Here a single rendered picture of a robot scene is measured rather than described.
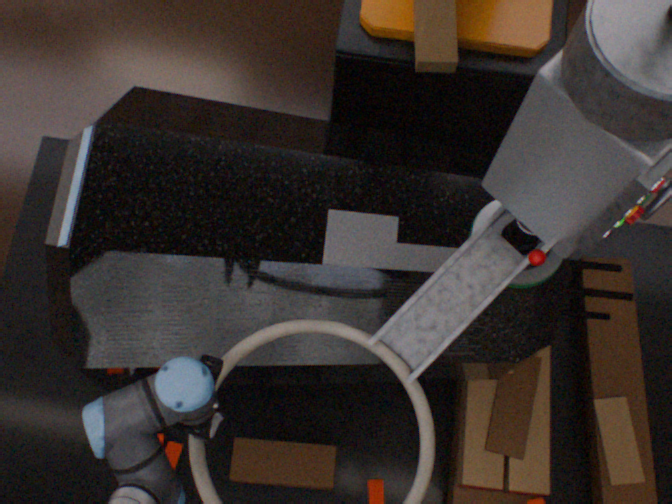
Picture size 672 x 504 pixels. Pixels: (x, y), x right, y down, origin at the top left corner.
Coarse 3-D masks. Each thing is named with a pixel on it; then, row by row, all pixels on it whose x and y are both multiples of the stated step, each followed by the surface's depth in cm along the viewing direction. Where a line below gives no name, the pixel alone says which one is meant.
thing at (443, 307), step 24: (480, 240) 172; (504, 240) 171; (456, 264) 172; (480, 264) 171; (504, 264) 170; (432, 288) 172; (456, 288) 171; (480, 288) 170; (408, 312) 172; (432, 312) 171; (456, 312) 170; (480, 312) 167; (384, 336) 172; (408, 336) 171; (432, 336) 171; (456, 336) 166; (408, 360) 171; (432, 360) 166
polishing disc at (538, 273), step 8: (496, 200) 189; (488, 208) 188; (496, 208) 188; (480, 216) 187; (488, 216) 187; (504, 216) 187; (512, 216) 188; (480, 224) 187; (496, 224) 187; (504, 224) 187; (472, 232) 186; (552, 256) 185; (528, 264) 184; (544, 264) 184; (552, 264) 184; (528, 272) 183; (536, 272) 183; (544, 272) 183; (552, 272) 184; (520, 280) 183; (528, 280) 183; (536, 280) 183
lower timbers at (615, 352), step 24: (624, 264) 262; (600, 288) 259; (624, 288) 260; (624, 312) 257; (600, 336) 254; (624, 336) 255; (600, 360) 252; (624, 360) 252; (600, 384) 249; (624, 384) 250; (456, 408) 251; (456, 432) 245; (648, 432) 245; (456, 456) 240; (600, 456) 243; (648, 456) 243; (600, 480) 241; (648, 480) 241
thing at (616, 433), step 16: (592, 400) 248; (608, 400) 246; (624, 400) 247; (608, 416) 245; (624, 416) 245; (608, 432) 243; (624, 432) 244; (608, 448) 242; (624, 448) 242; (608, 464) 240; (624, 464) 241; (640, 464) 241; (624, 480) 239; (640, 480) 239
